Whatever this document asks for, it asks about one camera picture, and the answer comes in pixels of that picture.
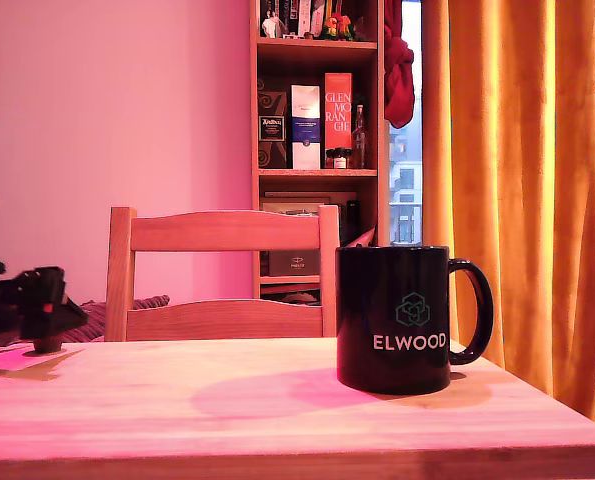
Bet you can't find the wooden chair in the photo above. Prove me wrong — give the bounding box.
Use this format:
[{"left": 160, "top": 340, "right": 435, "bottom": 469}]
[{"left": 104, "top": 205, "right": 340, "bottom": 343}]

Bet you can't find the black Parker box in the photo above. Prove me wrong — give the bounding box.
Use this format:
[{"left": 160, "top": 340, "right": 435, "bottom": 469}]
[{"left": 268, "top": 249, "right": 321, "bottom": 277}]

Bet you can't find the wooden bookshelf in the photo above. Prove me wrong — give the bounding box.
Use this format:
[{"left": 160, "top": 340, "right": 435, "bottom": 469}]
[{"left": 249, "top": 0, "right": 391, "bottom": 304}]

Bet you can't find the dark spiral print box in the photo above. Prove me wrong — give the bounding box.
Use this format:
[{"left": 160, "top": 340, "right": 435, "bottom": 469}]
[{"left": 257, "top": 78, "right": 288, "bottom": 169}]

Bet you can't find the black upright box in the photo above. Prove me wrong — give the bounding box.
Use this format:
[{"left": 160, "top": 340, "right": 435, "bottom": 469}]
[{"left": 345, "top": 199, "right": 362, "bottom": 246}]

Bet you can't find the white and blue box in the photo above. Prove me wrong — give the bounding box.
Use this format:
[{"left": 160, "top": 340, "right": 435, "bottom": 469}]
[{"left": 290, "top": 84, "right": 322, "bottom": 170}]

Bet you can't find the black mug with Elwood print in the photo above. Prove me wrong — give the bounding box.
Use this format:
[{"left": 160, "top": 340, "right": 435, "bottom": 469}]
[{"left": 335, "top": 244, "right": 495, "bottom": 396}]

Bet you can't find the red Glenmorangie box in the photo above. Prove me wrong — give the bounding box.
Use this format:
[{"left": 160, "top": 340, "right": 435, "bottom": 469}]
[{"left": 324, "top": 72, "right": 353, "bottom": 153}]

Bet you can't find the clear glass bottle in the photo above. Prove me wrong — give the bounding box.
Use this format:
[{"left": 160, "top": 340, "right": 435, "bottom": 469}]
[{"left": 351, "top": 103, "right": 368, "bottom": 169}]

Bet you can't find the white figurine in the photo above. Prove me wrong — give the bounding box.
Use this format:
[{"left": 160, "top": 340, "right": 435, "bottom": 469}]
[{"left": 260, "top": 12, "right": 286, "bottom": 39}]

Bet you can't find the white book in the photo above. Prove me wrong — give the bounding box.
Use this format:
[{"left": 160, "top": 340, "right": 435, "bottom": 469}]
[{"left": 297, "top": 0, "right": 313, "bottom": 37}]

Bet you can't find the colourful figurine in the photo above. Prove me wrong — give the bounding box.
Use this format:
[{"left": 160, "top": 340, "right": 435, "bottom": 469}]
[{"left": 319, "top": 13, "right": 357, "bottom": 41}]

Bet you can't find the red knotted curtain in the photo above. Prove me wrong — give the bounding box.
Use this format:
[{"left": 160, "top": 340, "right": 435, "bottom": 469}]
[{"left": 382, "top": 0, "right": 416, "bottom": 130}]

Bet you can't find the orange curtain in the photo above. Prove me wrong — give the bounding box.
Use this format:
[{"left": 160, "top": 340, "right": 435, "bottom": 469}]
[{"left": 421, "top": 0, "right": 595, "bottom": 435}]

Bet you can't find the striped corduroy cushion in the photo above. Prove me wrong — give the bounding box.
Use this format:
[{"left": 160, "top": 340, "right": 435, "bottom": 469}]
[{"left": 61, "top": 294, "right": 171, "bottom": 344}]

